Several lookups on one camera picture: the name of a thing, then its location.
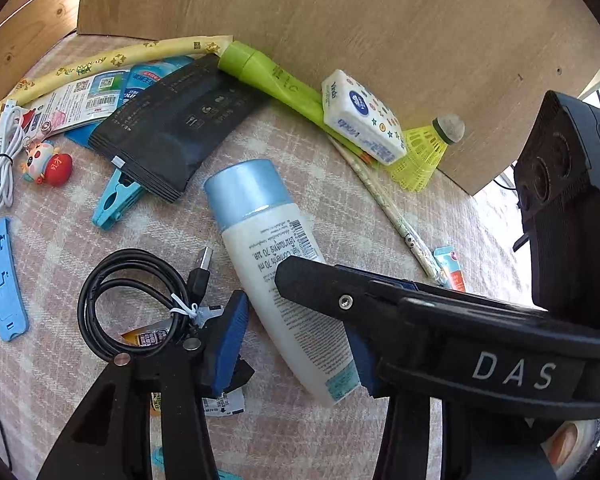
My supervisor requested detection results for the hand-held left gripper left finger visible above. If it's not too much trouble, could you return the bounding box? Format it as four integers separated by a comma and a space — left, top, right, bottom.
37, 290, 255, 480

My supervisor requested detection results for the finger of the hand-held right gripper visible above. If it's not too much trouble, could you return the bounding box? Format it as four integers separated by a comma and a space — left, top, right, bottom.
337, 265, 547, 317
275, 255, 411, 356

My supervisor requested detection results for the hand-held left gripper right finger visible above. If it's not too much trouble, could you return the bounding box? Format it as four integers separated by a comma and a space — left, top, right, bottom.
344, 327, 556, 480

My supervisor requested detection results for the blue-capped white lotion bottle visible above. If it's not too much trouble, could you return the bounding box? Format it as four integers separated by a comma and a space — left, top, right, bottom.
203, 159, 361, 407

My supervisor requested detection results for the black face mask packet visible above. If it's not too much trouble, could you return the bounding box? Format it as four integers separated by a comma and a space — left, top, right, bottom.
89, 55, 272, 204

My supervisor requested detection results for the person's right hand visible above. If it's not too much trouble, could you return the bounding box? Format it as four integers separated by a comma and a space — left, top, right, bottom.
542, 417, 600, 468

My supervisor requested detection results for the small pastel cream tube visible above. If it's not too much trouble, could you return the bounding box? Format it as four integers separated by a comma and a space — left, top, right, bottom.
432, 246, 467, 292

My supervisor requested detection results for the white labelled sachet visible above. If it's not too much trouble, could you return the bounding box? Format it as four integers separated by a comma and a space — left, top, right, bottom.
200, 390, 246, 417

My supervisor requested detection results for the patterned pencil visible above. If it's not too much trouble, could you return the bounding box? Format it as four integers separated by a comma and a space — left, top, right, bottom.
330, 137, 443, 283

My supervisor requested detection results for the orange and black sachet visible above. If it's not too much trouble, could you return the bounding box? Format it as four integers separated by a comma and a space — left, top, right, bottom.
120, 324, 178, 351

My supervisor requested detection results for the yellow shuttlecock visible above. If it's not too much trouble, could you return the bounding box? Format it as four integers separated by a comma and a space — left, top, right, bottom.
385, 114, 466, 192

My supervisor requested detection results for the white dotted tissue pack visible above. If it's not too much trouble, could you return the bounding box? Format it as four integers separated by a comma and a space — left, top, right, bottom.
321, 69, 408, 166

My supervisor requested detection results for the blue clothes peg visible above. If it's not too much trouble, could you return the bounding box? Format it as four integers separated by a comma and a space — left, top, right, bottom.
91, 167, 145, 231

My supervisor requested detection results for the blue phone stand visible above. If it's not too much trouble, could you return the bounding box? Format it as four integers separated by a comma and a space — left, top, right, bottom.
0, 217, 31, 343

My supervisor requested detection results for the green tube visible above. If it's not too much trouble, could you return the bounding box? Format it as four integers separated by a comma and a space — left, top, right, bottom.
217, 42, 378, 166

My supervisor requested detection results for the light wooden board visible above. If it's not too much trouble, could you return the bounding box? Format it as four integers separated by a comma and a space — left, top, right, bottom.
77, 0, 600, 196

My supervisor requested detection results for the blue tissue packet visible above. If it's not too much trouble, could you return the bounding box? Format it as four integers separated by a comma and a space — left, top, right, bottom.
65, 57, 196, 148

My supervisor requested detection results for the white barcode label packet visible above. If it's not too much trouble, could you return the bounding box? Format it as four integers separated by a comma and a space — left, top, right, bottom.
20, 71, 131, 137

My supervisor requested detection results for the long yellow tea packet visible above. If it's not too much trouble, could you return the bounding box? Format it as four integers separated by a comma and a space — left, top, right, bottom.
0, 34, 235, 121

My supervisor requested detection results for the pine wood panel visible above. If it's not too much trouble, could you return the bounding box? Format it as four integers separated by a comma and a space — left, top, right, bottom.
0, 0, 88, 111

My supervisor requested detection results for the coiled black cable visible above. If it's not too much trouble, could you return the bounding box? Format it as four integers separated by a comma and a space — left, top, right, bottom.
77, 246, 216, 363

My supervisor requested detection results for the orange cartoon keychain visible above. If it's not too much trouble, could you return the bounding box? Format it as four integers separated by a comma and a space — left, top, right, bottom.
20, 137, 74, 188

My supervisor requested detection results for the white USB cable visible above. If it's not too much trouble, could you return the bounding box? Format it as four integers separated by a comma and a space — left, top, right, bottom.
0, 102, 26, 209

